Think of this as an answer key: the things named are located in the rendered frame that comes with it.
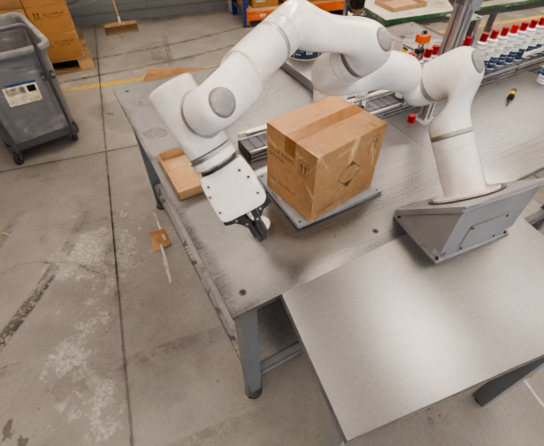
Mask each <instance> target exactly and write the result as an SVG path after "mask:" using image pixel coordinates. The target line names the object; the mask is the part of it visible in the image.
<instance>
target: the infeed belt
mask: <svg viewBox="0 0 544 446"><path fill-rule="evenodd" d="M515 65H517V64H515V63H512V64H511V65H505V64H504V65H503V67H494V70H493V71H488V70H485V72H484V75H488V74H490V73H495V72H498V71H501V70H503V69H506V68H509V67H512V66H515ZM401 102H402V99H398V98H396V97H395V93H393V94H389V95H386V96H382V97H378V98H375V99H372V100H370V101H366V104H365V107H364V109H365V110H366V111H367V112H374V111H377V110H380V109H383V108H386V107H388V106H391V105H394V104H399V103H401ZM239 142H240V143H241V144H242V146H243V147H244V148H245V149H246V150H247V152H249V151H252V150H256V149H259V148H262V147H264V146H267V132H266V133H263V134H260V135H255V136H252V137H249V138H246V139H243V140H240V141H239Z"/></svg>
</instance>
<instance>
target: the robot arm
mask: <svg viewBox="0 0 544 446"><path fill-rule="evenodd" d="M297 50H302V51H311V52H324V53H323V54H322V55H321V56H320V57H318V58H317V60H316V61H315V62H314V64H313V66H312V68H311V80H312V83H313V85H314V87H315V88H316V90H317V91H318V92H320V93H321V94H323V95H326V96H347V95H353V94H357V93H363V92H367V91H373V90H388V91H394V92H398V93H400V94H401V95H402V97H403V99H404V101H405V102H406V103H407V104H408V105H411V106H415V107H419V106H425V105H428V104H432V103H434V102H437V101H439V100H441V99H443V98H446V97H447V98H448V100H447V102H446V104H445V106H444V107H443V109H442V110H441V112H440V113H439V114H437V115H436V116H435V117H434V118H433V119H432V120H431V122H430V123H429V125H428V132H429V136H430V141H431V144H432V148H433V154H434V158H435V162H436V165H437V170H438V174H439V177H440V181H441V187H442V191H443V195H440V196H436V197H435V198H434V199H433V202H434V203H443V202H450V201H455V200H461V199H465V198H470V197H474V196H480V195H483V194H486V193H489V192H492V191H495V190H497V189H498V188H500V187H501V185H500V184H486V178H485V176H484V172H483V168H482V164H481V161H480V156H479V150H478V146H477V143H476V138H475V134H474V130H473V126H472V123H471V104H472V101H473V98H474V97H475V95H476V93H477V91H478V88H479V85H480V83H481V82H482V79H483V76H484V71H485V63H484V60H483V58H482V56H481V54H480V53H479V52H478V51H477V50H475V49H474V48H472V47H468V46H463V47H458V48H456V49H453V50H451V51H448V52H446V53H444V54H442V55H440V56H438V57H437V58H434V59H432V60H430V61H428V62H426V63H424V64H422V65H420V62H419V61H418V60H417V59H416V58H415V57H414V56H412V55H410V54H408V53H405V52H401V51H398V50H392V38H391V36H390V33H388V31H387V29H386V28H385V27H383V26H382V25H381V24H380V23H379V22H377V21H375V20H373V19H368V18H365V17H359V16H340V15H335V14H332V13H329V12H325V11H323V10H321V9H319V8H318V7H317V6H315V5H314V4H312V3H310V2H308V1H306V0H287V1H286V2H285V3H283V4H282V5H280V6H279V7H278V8H277V9H276V10H274V11H273V12H272V13H271V14H270V15H269V16H267V17H266V18H265V19H264V20H263V21H262V22H261V23H259V24H258V25H257V26H256V27H255V28H254V29H253V30H251V31H250V32H249V33H248V34H247V35H246V36H245V37H244V38H242V39H241V40H240V41H239V42H238V43H237V44H236V45H235V46H234V47H233V48H232V49H231V50H230V51H228V53H227V54H226V55H225V56H224V57H223V59H222V61H221V64H220V67H219V68H218V69H217V70H216V71H215V72H214V73H213V74H212V75H211V76H210V77H209V78H208V79H207V80H205V81H204V82H203V83H202V84H201V85H200V86H199V87H198V85H197V83H196V81H195V79H194V77H193V76H192V74H191V73H183V74H180V75H178V76H176V77H174V78H172V79H170V80H169V81H167V82H165V83H164V84H162V85H161V86H159V87H158V88H156V89H155V90H154V91H153V92H152V93H151V94H150V96H149V100H150V101H151V102H152V104H153V105H154V107H155V108H156V110H157V112H158V113H159V115H160V117H161V118H162V120H163V121H164V123H165V124H166V125H167V127H168V128H169V130H170V131H171V133H172V135H173V137H174V138H175V140H176V141H177V143H178V144H179V146H180V147H181V148H182V150H183V152H184V153H185V155H186V156H187V158H188V160H189V161H190V163H192V164H191V165H190V169H191V170H192V171H197V172H198V173H201V175H202V176H201V177H200V178H199V181H200V183H201V185H202V188H203V191H204V193H205V195H206V196H207V198H208V200H209V202H210V204H211V206H212V208H213V210H214V211H215V213H216V214H217V216H218V218H219V219H220V220H221V221H222V222H224V225H225V226H229V225H232V224H235V223H236V224H239V225H243V226H245V227H248V228H249V231H250V232H251V233H252V234H253V236H254V237H255V238H257V239H258V240H259V241H260V242H261V241H262V240H263V239H264V240H265V239H267V233H268V229H267V227H266V225H265V223H264V222H263V221H262V219H261V216H262V213H263V210H264V208H265V207H266V206H268V205H269V204H270V203H271V202H272V199H271V198H270V197H269V196H268V195H267V194H266V192H265V189H264V186H263V185H262V183H261V181H260V180H259V179H258V178H257V176H256V175H255V173H254V172H253V170H252V169H251V168H250V166H249V165H248V163H247V162H246V161H245V160H244V159H243V157H242V156H241V155H240V154H237V155H236V154H235V153H234V152H235V147H234V146H233V144H232V142H231V141H230V139H229V137H228V136H227V134H226V132H225V130H224V129H226V128H228V127H230V126H231V125H232V124H233V123H234V122H235V121H236V120H237V119H239V118H240V117H241V116H242V115H243V114H244V113H245V112H246V111H247V110H248V109H249V108H250V107H251V106H252V105H253V104H254V103H255V102H256V101H257V99H258V98H259V97H260V96H261V95H262V93H263V89H264V85H263V84H264V83H265V82H266V81H267V80H268V79H269V78H270V77H271V76H272V75H273V74H274V73H275V72H276V71H277V70H278V69H279V68H280V67H281V66H282V65H283V64H284V63H285V62H286V61H287V60H288V59H289V58H290V57H291V56H292V55H293V54H294V53H295V52H296V51H297ZM233 153H234V154H233ZM249 211H251V213H252V215H253V218H254V220H253V219H251V218H250V217H249V216H248V215H247V212H249Z"/></svg>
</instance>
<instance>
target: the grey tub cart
mask: <svg viewBox="0 0 544 446"><path fill-rule="evenodd" d="M49 46H50V42H49V40H48V38H46V37H45V36H44V35H43V34H42V33H41V32H40V31H39V30H38V29H37V28H36V27H35V26H34V25H33V24H32V23H31V22H30V21H29V20H28V19H27V18H26V17H25V16H24V15H23V14H22V13H19V12H7V13H2V14H0V136H1V137H2V139H3V141H4V144H5V146H6V148H7V149H8V151H9V152H10V153H11V154H12V155H13V160H14V162H15V163H16V164H17V165H23V164H24V157H23V155H22V150H25V149H28V148H31V147H34V146H36V145H38V144H41V143H44V142H48V141H51V140H54V139H56V138H58V137H61V136H64V135H69V136H70V137H71V139H72V140H74V141H77V140H78V136H77V133H79V132H78V131H79V128H78V126H77V124H76V123H75V121H74V120H73V119H72V117H71V114H70V112H69V110H68V107H67V104H66V102H65V98H64V95H63V93H62V90H61V88H60V86H59V83H58V80H57V76H56V74H55V71H54V68H53V66H52V63H51V61H50V57H49V54H48V51H47V50H46V49H47V48H49Z"/></svg>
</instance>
